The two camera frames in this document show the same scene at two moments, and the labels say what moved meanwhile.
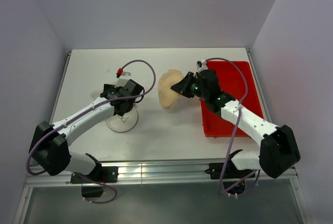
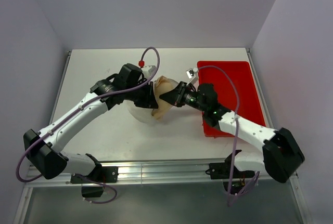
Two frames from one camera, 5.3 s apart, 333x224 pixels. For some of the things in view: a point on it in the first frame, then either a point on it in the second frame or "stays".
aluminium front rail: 165,173 stays
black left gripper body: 107,87 → 137,95
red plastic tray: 231,82 stays
